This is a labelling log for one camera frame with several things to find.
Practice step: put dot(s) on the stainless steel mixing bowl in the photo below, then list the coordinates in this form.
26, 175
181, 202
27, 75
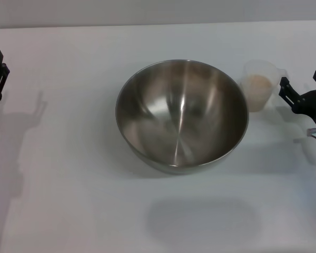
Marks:
179, 118

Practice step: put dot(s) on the clear plastic measuring cup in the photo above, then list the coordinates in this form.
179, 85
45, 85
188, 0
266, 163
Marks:
274, 72

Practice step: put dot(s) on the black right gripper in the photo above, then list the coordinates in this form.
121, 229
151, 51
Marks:
313, 105

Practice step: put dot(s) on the white rice grains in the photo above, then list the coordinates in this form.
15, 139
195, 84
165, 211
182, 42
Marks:
258, 89

